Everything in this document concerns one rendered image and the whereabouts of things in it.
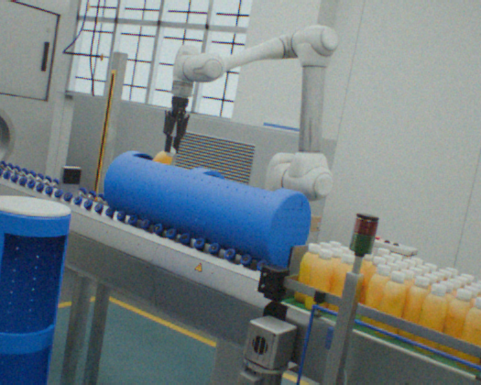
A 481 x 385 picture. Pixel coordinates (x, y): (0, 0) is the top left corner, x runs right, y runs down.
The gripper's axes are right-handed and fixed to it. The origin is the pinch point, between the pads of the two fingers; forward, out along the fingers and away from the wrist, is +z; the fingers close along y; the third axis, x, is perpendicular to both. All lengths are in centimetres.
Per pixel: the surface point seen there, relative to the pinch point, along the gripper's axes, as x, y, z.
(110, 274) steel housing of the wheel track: -15, 8, 61
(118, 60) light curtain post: -77, -30, -36
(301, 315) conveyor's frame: 88, 22, 41
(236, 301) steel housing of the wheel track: 56, 13, 48
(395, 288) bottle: 113, 17, 25
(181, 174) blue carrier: 16.5, 9.1, 10.0
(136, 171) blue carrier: -6.2, 12.0, 13.4
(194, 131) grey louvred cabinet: -108, -134, -5
